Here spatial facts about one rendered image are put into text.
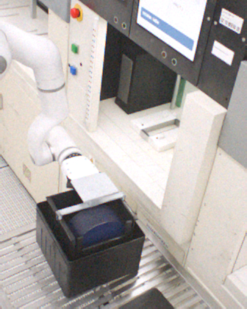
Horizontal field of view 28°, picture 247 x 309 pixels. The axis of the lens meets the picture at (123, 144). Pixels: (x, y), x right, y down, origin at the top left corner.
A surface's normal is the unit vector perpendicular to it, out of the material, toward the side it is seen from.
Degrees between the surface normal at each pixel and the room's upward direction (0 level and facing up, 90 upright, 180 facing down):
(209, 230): 90
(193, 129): 90
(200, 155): 90
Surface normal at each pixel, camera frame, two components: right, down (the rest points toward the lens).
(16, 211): 0.11, -0.79
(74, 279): 0.48, 0.58
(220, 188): -0.82, 0.27
